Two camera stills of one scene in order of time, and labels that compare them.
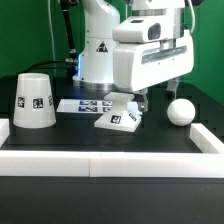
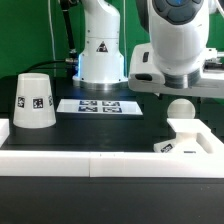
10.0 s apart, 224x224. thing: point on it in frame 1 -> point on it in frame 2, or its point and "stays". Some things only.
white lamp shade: x=34 y=103 stays
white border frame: x=209 y=163 stays
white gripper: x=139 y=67 -> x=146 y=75
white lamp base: x=123 y=115 -> x=192 y=136
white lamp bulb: x=181 y=112 stays
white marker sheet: x=84 y=106 stays
